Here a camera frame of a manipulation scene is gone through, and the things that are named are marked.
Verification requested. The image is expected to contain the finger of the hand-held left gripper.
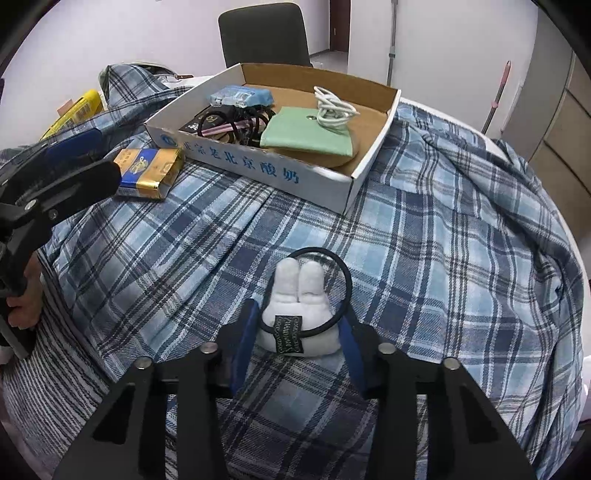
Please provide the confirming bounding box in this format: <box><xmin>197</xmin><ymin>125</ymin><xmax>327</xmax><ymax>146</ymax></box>
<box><xmin>0</xmin><ymin>127</ymin><xmax>105</xmax><ymax>181</ymax></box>
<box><xmin>0</xmin><ymin>158</ymin><xmax>122</xmax><ymax>219</ymax></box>

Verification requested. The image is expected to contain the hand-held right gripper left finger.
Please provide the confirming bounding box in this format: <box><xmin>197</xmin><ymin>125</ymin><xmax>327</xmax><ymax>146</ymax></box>
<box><xmin>52</xmin><ymin>298</ymin><xmax>262</xmax><ymax>480</ymax></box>

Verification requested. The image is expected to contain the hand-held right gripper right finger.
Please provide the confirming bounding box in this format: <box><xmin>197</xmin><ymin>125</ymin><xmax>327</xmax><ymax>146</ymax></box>
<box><xmin>338</xmin><ymin>318</ymin><xmax>540</xmax><ymax>480</ymax></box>

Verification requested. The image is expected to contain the white bunny hair tie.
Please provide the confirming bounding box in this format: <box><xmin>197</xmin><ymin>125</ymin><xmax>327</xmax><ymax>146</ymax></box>
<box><xmin>255</xmin><ymin>247</ymin><xmax>354</xmax><ymax>358</ymax></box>

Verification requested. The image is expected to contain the gold and blue packet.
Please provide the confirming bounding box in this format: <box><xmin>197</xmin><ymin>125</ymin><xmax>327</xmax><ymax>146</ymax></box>
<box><xmin>113</xmin><ymin>148</ymin><xmax>186</xmax><ymax>200</ymax></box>

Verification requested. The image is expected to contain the pink hair tie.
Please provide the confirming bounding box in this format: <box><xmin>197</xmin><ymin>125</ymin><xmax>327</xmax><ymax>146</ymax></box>
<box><xmin>203</xmin><ymin>121</ymin><xmax>245</xmax><ymax>138</ymax></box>

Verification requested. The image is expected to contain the shallow cardboard box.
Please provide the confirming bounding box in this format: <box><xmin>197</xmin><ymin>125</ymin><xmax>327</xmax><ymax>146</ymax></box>
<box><xmin>144</xmin><ymin>62</ymin><xmax>402</xmax><ymax>215</ymax></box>

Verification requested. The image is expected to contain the blue tissue packet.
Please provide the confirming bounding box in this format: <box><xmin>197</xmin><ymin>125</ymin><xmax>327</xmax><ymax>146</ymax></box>
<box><xmin>209</xmin><ymin>85</ymin><xmax>274</xmax><ymax>109</ymax></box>

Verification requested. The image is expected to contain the black hair tie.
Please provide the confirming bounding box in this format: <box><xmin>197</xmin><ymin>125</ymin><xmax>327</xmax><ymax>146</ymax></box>
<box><xmin>198</xmin><ymin>107</ymin><xmax>273</xmax><ymax>147</ymax></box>

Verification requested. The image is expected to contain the green pouch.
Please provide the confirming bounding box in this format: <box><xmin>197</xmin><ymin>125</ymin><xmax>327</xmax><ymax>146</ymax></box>
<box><xmin>259</xmin><ymin>106</ymin><xmax>355</xmax><ymax>158</ymax></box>

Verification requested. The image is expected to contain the white cable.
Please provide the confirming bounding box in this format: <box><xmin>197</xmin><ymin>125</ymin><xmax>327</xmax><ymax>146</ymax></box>
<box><xmin>313</xmin><ymin>85</ymin><xmax>360</xmax><ymax>132</ymax></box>

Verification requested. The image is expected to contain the person's left hand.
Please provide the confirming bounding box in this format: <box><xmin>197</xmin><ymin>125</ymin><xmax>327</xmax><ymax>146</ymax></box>
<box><xmin>7</xmin><ymin>254</ymin><xmax>44</xmax><ymax>330</ymax></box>

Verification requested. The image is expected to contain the yellow tube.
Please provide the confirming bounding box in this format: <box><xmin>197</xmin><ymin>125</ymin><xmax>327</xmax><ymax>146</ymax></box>
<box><xmin>39</xmin><ymin>89</ymin><xmax>105</xmax><ymax>141</ymax></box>

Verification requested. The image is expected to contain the grey striped shirt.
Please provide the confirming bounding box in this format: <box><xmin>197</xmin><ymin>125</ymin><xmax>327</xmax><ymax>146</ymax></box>
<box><xmin>0</xmin><ymin>258</ymin><xmax>185</xmax><ymax>480</ymax></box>

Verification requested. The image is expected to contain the black cigarette pack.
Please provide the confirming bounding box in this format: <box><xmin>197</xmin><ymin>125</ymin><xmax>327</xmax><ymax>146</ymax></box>
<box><xmin>178</xmin><ymin>105</ymin><xmax>241</xmax><ymax>134</ymax></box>

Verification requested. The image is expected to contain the blue plaid shirt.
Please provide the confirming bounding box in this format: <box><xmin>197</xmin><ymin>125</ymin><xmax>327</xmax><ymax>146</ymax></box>
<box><xmin>37</xmin><ymin>62</ymin><xmax>585</xmax><ymax>480</ymax></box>

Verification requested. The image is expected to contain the dark grey chair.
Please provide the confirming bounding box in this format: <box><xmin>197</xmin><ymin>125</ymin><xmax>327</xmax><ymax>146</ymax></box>
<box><xmin>218</xmin><ymin>2</ymin><xmax>312</xmax><ymax>69</ymax></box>

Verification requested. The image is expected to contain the dark wooden door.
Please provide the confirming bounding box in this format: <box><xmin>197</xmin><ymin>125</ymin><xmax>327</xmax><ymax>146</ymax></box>
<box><xmin>329</xmin><ymin>0</ymin><xmax>352</xmax><ymax>51</ymax></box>

